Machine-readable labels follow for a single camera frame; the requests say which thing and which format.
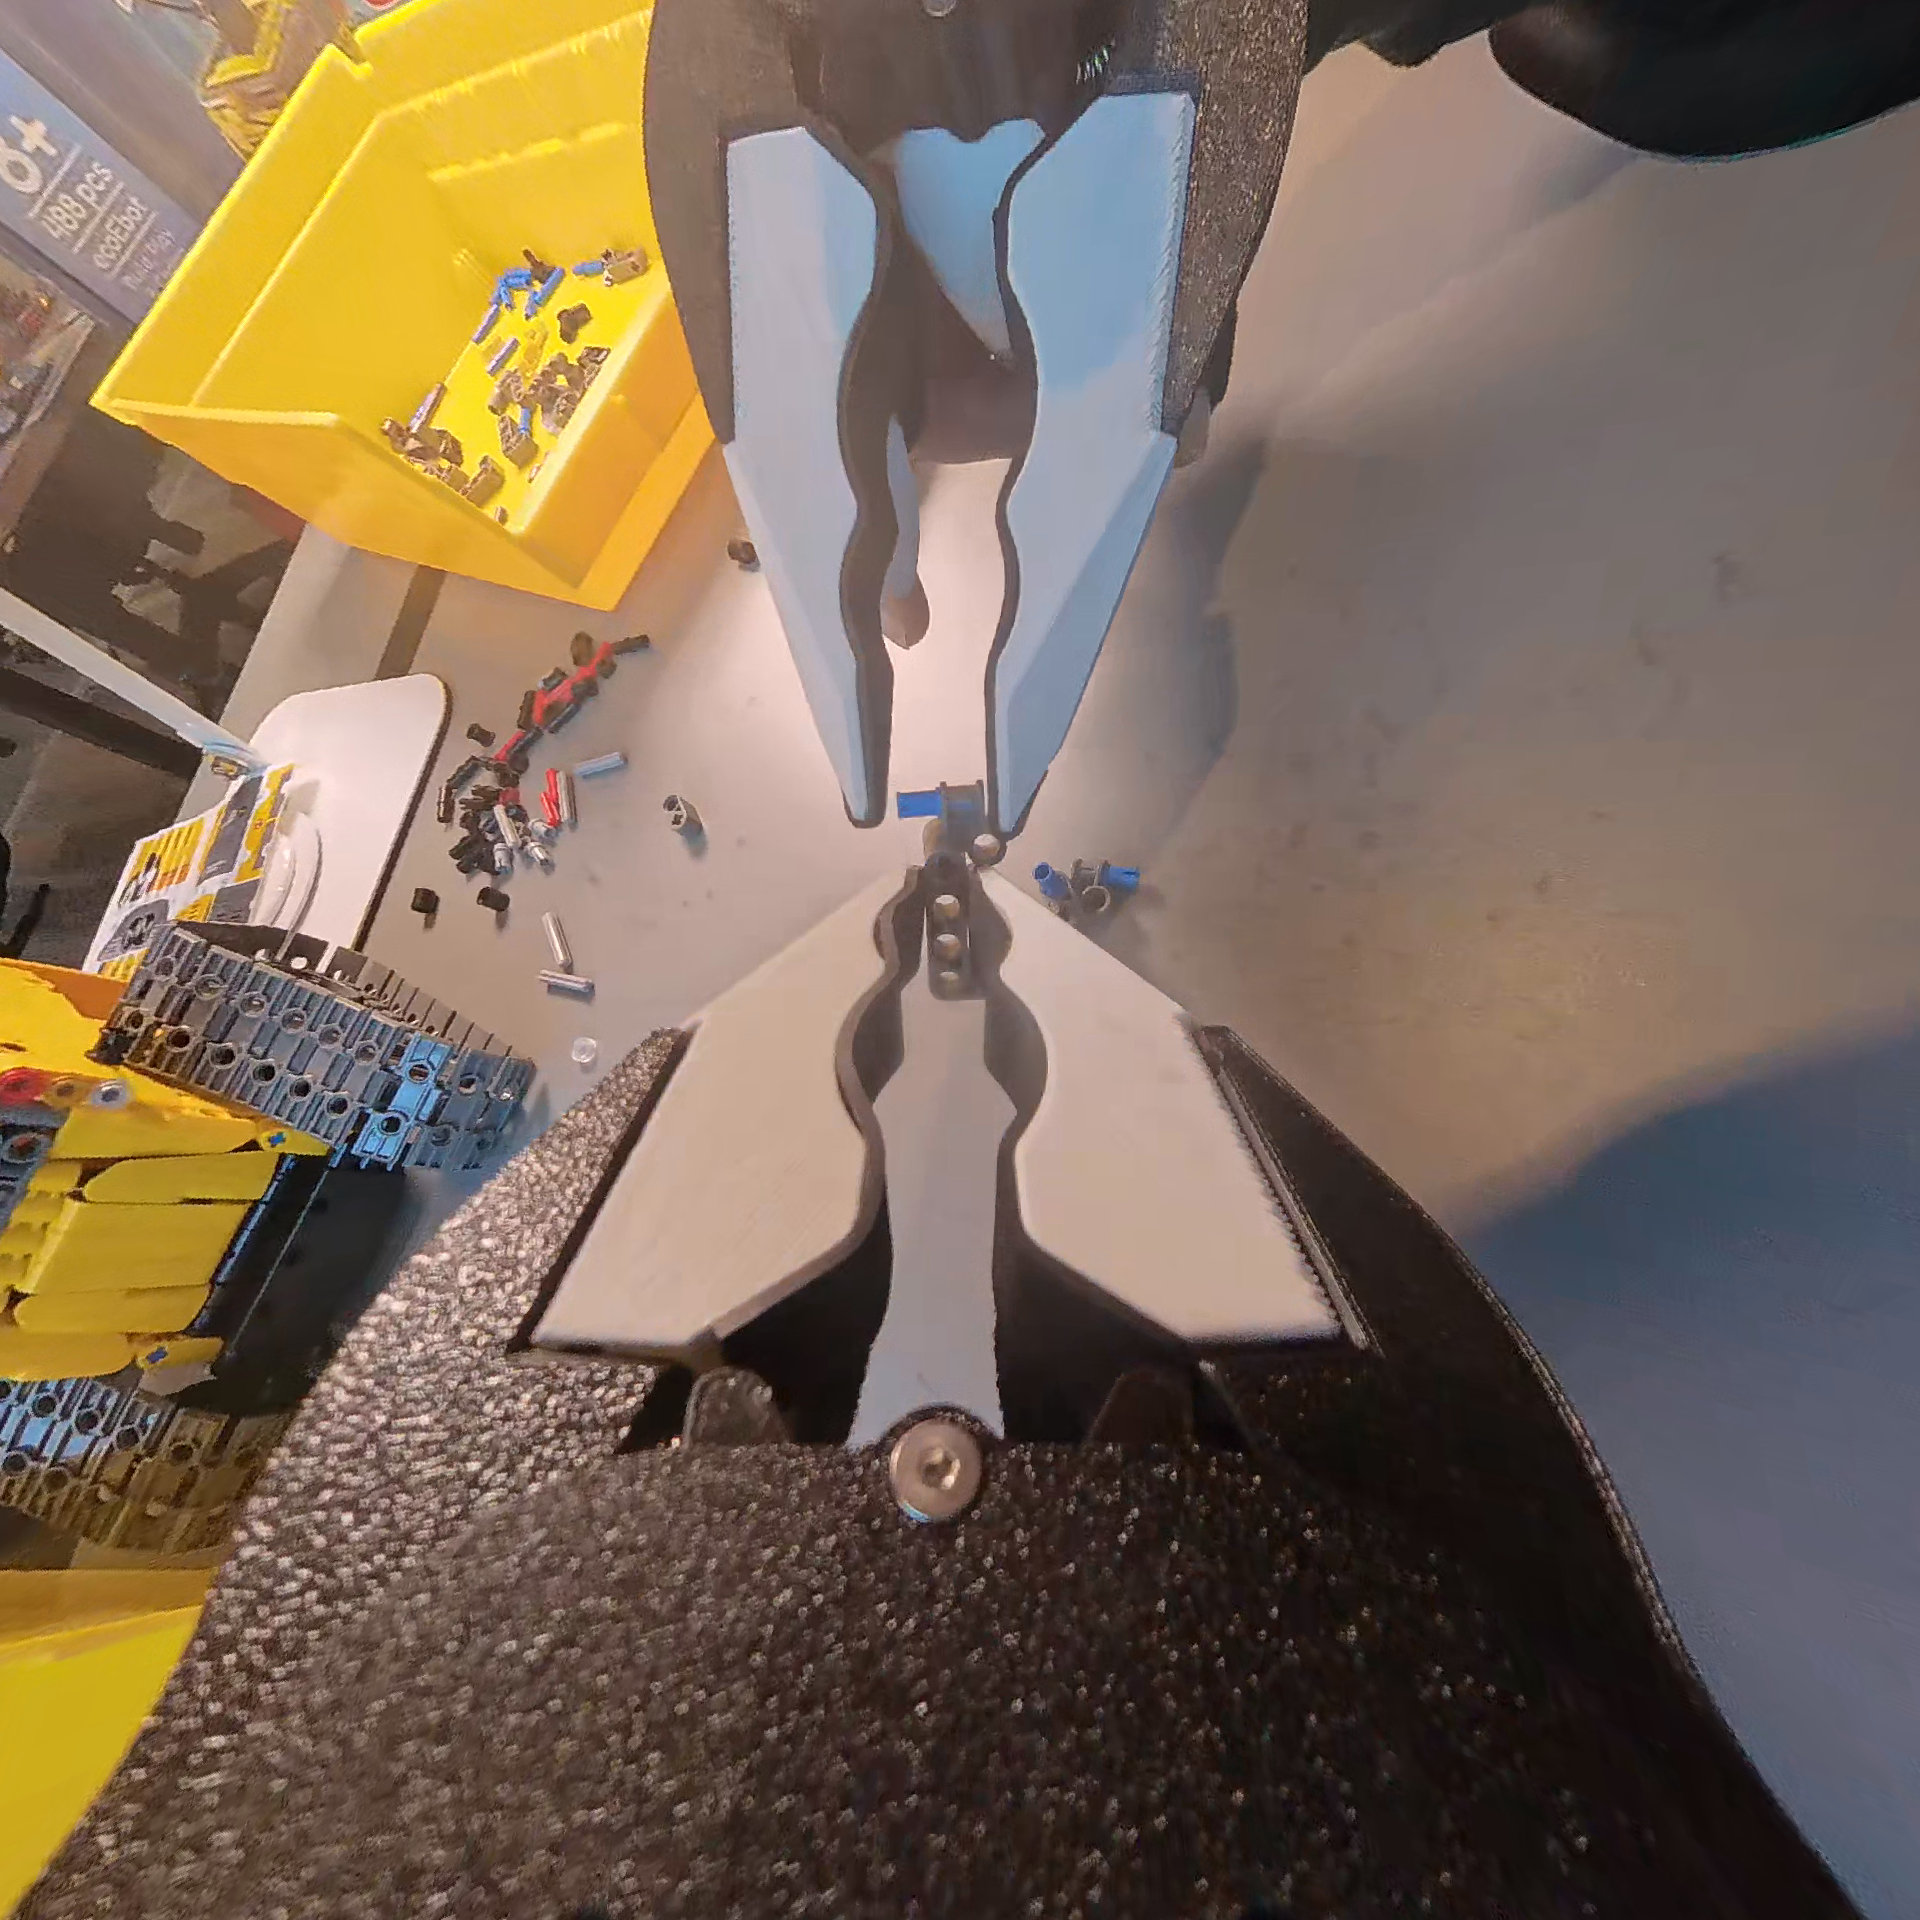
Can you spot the blue pin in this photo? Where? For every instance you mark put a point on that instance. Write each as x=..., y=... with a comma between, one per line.
x=915, y=806

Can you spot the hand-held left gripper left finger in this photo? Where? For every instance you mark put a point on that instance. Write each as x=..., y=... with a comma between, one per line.
x=705, y=1186

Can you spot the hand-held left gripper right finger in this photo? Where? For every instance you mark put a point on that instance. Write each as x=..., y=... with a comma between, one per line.
x=1171, y=1171

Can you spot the pile of black red connectors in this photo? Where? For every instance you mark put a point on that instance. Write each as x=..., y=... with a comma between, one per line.
x=525, y=781

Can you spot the toy set cardboard box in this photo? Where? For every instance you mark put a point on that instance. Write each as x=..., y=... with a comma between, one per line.
x=91, y=195

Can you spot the yellow black sticker sheet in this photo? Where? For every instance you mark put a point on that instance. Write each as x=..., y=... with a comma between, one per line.
x=182, y=862

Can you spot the grey hub with blue pins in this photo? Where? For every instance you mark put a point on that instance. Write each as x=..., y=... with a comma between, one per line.
x=1089, y=889

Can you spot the grey L-shaped beam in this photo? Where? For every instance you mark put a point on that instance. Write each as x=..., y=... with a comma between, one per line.
x=953, y=946

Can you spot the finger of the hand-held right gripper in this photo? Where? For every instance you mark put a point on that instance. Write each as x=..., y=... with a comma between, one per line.
x=788, y=375
x=1102, y=375

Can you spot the yellow tracked toy vehicle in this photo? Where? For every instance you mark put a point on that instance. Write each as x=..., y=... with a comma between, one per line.
x=300, y=1037

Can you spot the person's right hand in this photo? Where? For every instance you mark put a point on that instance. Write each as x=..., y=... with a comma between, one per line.
x=908, y=586

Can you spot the white rounded board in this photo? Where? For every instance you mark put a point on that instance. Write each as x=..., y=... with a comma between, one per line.
x=375, y=765

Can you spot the dark grey pin connector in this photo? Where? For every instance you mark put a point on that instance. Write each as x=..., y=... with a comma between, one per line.
x=961, y=822

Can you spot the grey desk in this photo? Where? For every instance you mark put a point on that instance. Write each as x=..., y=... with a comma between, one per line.
x=1500, y=675

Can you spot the pile of black blue connectors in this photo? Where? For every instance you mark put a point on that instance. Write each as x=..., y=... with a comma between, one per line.
x=517, y=375

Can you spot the yellow plastic storage bin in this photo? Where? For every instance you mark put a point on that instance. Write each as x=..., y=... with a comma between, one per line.
x=77, y=1694
x=300, y=301

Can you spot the person's right forearm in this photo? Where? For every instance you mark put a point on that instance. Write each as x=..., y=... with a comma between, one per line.
x=1725, y=60

